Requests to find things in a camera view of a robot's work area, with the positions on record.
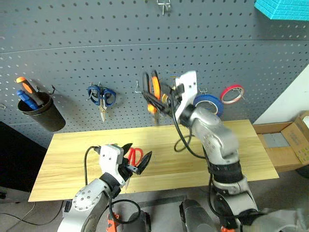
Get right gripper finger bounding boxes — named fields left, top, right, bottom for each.
left=159, top=82, right=178, bottom=94
left=142, top=90, right=173, bottom=116

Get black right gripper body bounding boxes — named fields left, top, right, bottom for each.
left=160, top=84, right=185, bottom=115

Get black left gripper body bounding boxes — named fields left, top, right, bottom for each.
left=117, top=156, right=142, bottom=186

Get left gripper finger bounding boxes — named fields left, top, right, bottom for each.
left=121, top=143, right=133, bottom=160
left=138, top=151, right=153, bottom=174

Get orange and black scissors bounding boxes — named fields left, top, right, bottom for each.
left=142, top=69, right=162, bottom=125

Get blue tape roll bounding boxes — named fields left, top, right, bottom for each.
left=193, top=94, right=224, bottom=118

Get red tape roll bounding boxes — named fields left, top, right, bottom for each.
left=220, top=84, right=245, bottom=105

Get grey metal pegboard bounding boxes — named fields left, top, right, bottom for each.
left=0, top=0, right=309, bottom=149

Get black tool cup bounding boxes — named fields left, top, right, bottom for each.
left=16, top=91, right=67, bottom=132

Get orange and black screwdriver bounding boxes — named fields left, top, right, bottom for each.
left=15, top=76, right=45, bottom=107

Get open flat cardboard box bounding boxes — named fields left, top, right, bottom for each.
left=253, top=121, right=309, bottom=173

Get printed cardboard box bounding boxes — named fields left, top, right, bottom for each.
left=281, top=116, right=309, bottom=165

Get teal foam block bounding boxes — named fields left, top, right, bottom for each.
left=253, top=0, right=309, bottom=23

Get red handled scissors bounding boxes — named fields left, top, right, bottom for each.
left=126, top=147, right=145, bottom=168

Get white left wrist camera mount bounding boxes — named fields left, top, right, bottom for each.
left=99, top=144, right=125, bottom=185

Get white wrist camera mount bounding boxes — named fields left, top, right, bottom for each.
left=99, top=144, right=125, bottom=185
left=174, top=70, right=197, bottom=119

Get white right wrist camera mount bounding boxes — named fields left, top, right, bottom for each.
left=174, top=70, right=197, bottom=119

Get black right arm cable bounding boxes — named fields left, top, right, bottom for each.
left=171, top=95, right=242, bottom=220

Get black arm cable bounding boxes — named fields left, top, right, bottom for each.
left=84, top=145, right=141, bottom=224
left=171, top=95, right=242, bottom=220

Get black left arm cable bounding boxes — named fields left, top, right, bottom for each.
left=84, top=145, right=141, bottom=224

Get blue handled scissors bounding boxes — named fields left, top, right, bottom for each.
left=87, top=84, right=117, bottom=123

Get thin floor cable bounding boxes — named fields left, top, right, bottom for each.
left=0, top=202, right=64, bottom=226

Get blue handled screwdriver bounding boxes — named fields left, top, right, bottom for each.
left=16, top=89, right=40, bottom=111

